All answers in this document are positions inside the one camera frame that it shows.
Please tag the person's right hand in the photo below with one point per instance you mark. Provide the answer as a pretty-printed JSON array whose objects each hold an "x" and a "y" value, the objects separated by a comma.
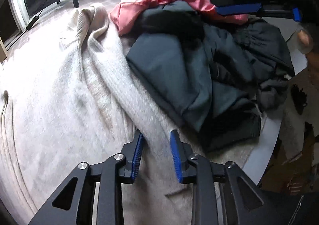
[{"x": 306, "y": 40}]

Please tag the black garment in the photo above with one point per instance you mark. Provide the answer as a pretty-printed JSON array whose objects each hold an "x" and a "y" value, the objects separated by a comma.
[{"x": 214, "y": 77}]

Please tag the pink garment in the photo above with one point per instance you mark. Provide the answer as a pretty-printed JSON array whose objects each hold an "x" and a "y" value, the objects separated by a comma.
[{"x": 126, "y": 12}]

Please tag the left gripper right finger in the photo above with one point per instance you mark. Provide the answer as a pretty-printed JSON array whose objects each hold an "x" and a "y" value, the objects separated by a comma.
[{"x": 220, "y": 192}]

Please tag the beige plaid table mat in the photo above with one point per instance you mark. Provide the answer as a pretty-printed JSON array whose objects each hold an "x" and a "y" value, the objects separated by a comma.
[{"x": 51, "y": 20}]

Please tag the cream knit sweater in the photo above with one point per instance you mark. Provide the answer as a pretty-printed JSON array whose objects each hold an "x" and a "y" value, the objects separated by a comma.
[{"x": 68, "y": 96}]

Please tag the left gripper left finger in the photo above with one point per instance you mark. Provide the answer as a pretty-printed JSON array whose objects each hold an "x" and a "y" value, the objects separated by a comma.
[{"x": 94, "y": 190}]

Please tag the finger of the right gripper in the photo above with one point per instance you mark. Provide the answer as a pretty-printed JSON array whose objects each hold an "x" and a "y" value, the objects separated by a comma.
[
  {"x": 293, "y": 14},
  {"x": 238, "y": 9}
]

